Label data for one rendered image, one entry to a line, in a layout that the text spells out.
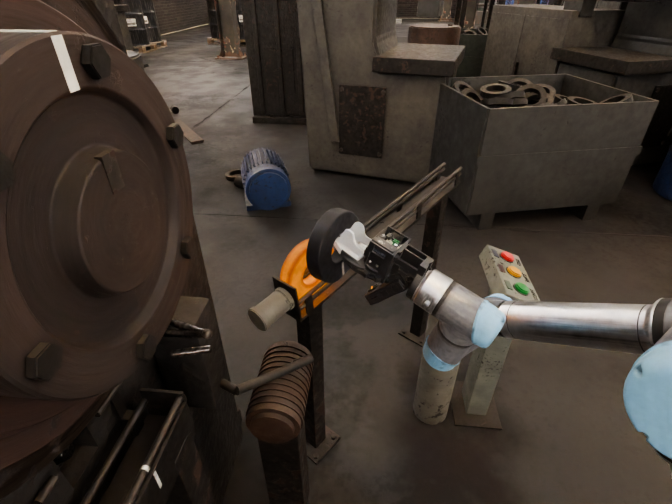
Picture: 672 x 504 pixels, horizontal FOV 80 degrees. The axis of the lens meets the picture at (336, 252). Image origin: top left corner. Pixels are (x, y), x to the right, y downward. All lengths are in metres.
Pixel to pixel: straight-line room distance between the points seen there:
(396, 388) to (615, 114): 1.95
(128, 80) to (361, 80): 2.66
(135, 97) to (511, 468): 1.44
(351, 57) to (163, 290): 2.67
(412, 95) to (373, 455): 2.24
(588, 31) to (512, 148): 1.89
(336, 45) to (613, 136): 1.78
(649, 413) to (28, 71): 0.63
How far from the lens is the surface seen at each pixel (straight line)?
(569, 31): 4.08
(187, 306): 0.77
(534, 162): 2.61
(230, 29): 9.28
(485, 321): 0.73
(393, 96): 2.96
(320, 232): 0.77
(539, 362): 1.88
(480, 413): 1.61
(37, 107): 0.32
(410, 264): 0.76
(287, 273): 0.91
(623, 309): 0.76
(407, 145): 3.03
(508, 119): 2.41
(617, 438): 1.77
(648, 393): 0.58
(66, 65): 0.34
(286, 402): 0.94
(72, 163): 0.35
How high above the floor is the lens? 1.28
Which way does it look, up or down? 34 degrees down
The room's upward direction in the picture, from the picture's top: straight up
